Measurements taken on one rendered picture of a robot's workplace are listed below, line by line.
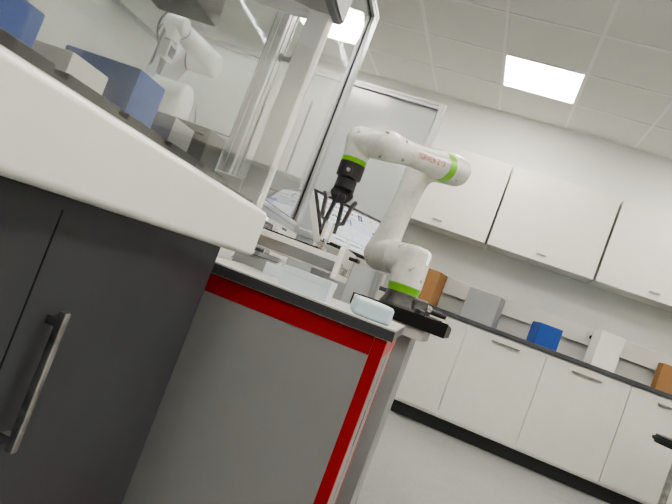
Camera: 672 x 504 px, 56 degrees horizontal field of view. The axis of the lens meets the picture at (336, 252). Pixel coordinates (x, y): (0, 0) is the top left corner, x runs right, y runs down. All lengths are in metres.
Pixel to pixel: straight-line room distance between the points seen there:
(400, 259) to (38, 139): 1.83
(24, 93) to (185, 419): 1.06
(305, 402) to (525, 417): 3.71
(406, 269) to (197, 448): 1.11
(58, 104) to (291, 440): 1.02
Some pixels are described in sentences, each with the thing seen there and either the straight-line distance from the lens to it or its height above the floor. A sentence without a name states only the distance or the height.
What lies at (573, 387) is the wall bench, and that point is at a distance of 5.08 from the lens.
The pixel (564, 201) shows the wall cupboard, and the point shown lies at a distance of 5.52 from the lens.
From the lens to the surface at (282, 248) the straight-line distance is 2.09.
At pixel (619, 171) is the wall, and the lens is 6.02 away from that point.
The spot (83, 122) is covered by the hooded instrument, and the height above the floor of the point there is 0.88.
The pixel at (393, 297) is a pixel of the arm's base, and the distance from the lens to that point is 2.34.
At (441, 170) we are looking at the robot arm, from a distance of 2.38.
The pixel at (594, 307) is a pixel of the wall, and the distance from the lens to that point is 5.81.
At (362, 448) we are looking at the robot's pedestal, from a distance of 2.35.
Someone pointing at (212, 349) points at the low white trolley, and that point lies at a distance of 1.53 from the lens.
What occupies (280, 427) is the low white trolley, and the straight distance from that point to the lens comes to 1.50.
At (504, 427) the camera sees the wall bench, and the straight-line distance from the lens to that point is 5.07.
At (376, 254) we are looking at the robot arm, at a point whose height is 0.97.
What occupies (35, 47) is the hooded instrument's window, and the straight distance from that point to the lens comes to 0.66.
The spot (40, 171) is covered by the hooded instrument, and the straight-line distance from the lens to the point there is 0.69.
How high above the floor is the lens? 0.82
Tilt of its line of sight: 2 degrees up
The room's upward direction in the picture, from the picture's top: 21 degrees clockwise
